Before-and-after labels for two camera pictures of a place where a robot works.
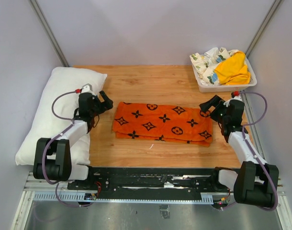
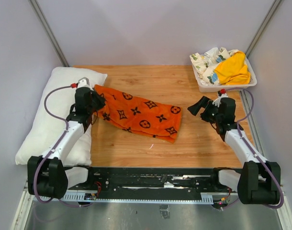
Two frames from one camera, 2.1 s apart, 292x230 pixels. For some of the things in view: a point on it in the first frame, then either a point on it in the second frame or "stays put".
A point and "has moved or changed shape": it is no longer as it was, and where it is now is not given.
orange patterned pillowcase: (168, 122) has moved or changed shape
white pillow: (55, 110) stays put
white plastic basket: (230, 87) stays put
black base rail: (156, 179) stays put
